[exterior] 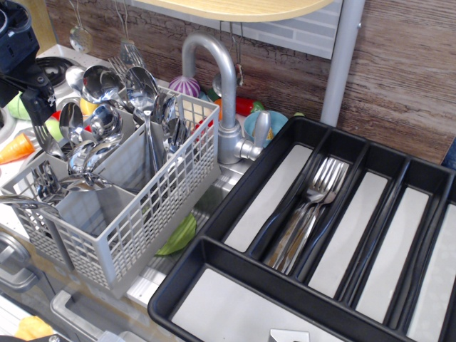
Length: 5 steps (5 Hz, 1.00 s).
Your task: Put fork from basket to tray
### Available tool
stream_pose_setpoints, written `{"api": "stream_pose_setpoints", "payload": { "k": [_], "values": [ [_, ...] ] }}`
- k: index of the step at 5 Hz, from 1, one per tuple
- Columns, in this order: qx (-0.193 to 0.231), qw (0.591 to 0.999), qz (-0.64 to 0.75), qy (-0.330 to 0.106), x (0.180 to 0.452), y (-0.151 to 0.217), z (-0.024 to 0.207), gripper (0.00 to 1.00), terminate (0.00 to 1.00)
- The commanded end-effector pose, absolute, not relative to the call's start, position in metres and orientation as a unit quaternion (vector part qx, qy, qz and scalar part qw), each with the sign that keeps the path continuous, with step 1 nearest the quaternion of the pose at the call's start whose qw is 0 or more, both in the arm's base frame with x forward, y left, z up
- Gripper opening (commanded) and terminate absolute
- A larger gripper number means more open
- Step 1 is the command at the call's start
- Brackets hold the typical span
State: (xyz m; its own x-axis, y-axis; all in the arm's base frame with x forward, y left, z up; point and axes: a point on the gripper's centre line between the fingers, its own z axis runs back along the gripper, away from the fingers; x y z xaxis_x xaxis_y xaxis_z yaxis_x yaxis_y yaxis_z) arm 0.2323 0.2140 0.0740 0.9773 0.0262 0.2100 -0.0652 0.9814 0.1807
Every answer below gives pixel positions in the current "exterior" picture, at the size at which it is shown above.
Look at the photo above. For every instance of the purple toy onion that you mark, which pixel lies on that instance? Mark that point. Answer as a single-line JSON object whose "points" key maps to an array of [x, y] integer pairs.
{"points": [[185, 85]]}

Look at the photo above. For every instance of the yellow toy bottom left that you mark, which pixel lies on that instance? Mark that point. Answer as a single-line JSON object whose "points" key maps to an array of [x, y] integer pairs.
{"points": [[33, 327]]}

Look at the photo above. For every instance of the silver spoon left compartment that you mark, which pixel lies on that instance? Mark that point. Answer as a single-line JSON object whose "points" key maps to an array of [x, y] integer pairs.
{"points": [[71, 123]]}

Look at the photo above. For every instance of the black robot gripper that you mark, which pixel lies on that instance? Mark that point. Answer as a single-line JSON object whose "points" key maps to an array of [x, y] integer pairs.
{"points": [[19, 69]]}

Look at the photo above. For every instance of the silver spoon cluster middle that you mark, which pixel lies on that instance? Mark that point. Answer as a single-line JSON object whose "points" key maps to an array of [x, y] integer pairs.
{"points": [[106, 128]]}

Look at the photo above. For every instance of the grey metal faucet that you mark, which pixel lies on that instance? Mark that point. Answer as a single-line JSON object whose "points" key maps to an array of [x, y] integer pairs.
{"points": [[232, 146]]}

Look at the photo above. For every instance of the light wooden shelf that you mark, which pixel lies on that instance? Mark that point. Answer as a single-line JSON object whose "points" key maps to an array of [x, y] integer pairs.
{"points": [[249, 11]]}

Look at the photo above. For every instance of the green toy cabbage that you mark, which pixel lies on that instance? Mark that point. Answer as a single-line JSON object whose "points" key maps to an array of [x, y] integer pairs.
{"points": [[17, 109]]}

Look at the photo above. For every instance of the red toy pepper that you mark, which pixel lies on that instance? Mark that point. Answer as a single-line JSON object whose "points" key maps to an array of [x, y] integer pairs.
{"points": [[247, 106]]}

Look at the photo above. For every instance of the light blue toy cup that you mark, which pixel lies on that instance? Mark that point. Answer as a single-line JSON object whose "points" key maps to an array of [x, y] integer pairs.
{"points": [[268, 127]]}

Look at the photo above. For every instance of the forks in front compartment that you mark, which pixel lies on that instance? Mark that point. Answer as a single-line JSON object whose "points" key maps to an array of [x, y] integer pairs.
{"points": [[46, 184]]}

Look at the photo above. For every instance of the hanging slotted spatula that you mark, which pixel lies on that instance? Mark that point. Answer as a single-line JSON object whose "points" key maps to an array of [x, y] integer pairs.
{"points": [[129, 53]]}

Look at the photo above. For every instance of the large silver serving spoon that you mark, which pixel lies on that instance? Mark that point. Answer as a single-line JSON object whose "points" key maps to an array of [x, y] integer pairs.
{"points": [[100, 84]]}

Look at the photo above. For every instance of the cutlery bundle right compartment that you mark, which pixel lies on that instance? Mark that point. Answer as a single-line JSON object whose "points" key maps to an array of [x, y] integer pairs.
{"points": [[174, 127]]}

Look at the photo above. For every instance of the grey metal pole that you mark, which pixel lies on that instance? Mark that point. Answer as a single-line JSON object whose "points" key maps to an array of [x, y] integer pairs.
{"points": [[348, 28]]}

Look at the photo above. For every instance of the green toy leaf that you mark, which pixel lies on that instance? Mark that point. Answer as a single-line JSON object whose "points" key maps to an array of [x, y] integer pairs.
{"points": [[181, 237]]}

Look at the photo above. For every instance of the black cutlery tray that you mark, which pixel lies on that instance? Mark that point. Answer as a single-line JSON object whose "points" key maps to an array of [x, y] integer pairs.
{"points": [[379, 264]]}

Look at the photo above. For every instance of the hanging perforated skimmer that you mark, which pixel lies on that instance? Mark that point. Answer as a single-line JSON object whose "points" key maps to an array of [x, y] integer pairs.
{"points": [[80, 38]]}

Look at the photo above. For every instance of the orange toy carrot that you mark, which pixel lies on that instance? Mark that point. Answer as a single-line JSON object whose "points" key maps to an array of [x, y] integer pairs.
{"points": [[21, 146]]}

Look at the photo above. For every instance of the black stove burner coil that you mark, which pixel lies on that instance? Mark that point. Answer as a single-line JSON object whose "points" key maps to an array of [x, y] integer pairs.
{"points": [[55, 68]]}

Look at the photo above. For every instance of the silver spoon lying front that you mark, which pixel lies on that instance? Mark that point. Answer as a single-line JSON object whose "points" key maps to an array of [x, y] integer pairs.
{"points": [[85, 182]]}

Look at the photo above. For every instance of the light green toy ball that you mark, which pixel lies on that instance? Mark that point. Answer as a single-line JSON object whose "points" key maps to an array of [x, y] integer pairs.
{"points": [[54, 128]]}

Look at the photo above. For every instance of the yellow toy fruit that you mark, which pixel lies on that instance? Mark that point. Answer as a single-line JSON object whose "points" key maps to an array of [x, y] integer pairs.
{"points": [[87, 108]]}

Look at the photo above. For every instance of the stack of forks in tray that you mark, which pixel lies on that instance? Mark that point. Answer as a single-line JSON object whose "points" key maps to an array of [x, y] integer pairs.
{"points": [[322, 189]]}

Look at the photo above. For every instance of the large silver spoon centre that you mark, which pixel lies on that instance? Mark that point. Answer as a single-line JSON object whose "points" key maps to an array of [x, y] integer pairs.
{"points": [[142, 92]]}

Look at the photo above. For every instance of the grey plastic cutlery basket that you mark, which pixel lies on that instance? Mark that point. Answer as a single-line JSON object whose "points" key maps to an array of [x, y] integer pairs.
{"points": [[107, 237]]}

